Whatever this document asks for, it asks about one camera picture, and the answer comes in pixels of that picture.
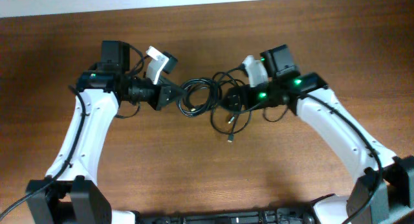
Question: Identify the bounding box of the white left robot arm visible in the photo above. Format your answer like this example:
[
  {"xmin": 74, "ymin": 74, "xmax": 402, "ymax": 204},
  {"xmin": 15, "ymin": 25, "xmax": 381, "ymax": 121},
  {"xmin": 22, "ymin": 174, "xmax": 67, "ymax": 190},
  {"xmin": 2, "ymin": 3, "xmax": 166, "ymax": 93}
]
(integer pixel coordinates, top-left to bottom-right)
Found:
[{"xmin": 26, "ymin": 41, "xmax": 185, "ymax": 223}]

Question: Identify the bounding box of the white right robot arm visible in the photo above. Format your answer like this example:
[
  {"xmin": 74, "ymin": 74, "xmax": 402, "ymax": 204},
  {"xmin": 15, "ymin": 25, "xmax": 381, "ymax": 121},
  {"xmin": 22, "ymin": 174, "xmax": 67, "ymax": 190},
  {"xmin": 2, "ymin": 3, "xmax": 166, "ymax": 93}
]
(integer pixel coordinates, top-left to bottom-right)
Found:
[{"xmin": 222, "ymin": 45, "xmax": 413, "ymax": 223}]

